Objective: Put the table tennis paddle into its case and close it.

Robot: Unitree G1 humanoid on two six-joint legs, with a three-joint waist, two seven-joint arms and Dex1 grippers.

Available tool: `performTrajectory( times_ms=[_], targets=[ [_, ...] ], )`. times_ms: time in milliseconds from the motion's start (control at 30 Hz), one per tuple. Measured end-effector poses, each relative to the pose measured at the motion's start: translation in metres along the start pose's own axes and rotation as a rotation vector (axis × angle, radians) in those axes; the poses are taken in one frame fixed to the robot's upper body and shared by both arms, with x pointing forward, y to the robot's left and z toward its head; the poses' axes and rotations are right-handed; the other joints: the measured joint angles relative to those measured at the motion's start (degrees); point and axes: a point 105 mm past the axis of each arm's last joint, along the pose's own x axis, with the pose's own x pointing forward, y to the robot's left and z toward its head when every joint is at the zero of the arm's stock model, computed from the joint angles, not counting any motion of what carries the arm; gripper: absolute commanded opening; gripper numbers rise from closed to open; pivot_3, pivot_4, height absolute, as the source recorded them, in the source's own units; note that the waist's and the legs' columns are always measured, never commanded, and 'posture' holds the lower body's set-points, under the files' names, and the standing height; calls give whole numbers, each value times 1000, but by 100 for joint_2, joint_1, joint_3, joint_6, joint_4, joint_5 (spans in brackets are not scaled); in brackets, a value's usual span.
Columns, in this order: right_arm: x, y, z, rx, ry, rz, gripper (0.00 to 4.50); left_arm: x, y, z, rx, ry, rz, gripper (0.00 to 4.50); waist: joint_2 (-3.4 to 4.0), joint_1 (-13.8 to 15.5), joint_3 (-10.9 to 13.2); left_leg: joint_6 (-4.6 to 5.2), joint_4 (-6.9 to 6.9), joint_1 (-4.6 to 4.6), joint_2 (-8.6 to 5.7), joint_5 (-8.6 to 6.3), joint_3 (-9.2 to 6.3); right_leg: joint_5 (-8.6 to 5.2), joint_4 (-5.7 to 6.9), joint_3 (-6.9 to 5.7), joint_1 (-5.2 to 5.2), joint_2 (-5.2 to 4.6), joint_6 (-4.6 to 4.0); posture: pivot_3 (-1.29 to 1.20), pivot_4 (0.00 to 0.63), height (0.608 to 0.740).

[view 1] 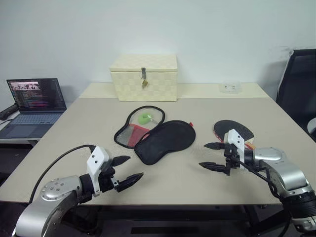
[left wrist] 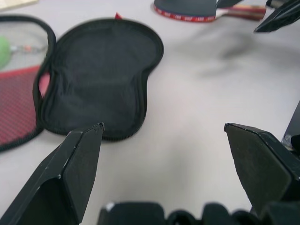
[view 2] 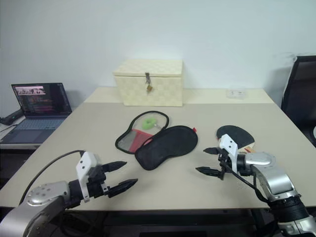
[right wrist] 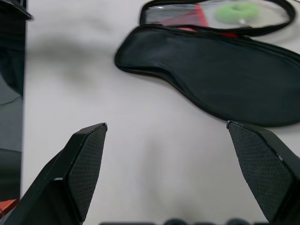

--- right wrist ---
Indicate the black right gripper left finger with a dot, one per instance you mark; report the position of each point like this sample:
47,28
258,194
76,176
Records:
70,178

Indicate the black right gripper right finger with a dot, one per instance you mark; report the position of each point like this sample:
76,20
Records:
269,168

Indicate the black pouch with red lining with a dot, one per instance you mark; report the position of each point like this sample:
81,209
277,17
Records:
211,70

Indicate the green plush zipper charm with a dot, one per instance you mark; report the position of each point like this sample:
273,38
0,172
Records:
230,12

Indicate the orange object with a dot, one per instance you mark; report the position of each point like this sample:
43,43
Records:
7,206

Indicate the black metal frame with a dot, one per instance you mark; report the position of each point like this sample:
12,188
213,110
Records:
14,9

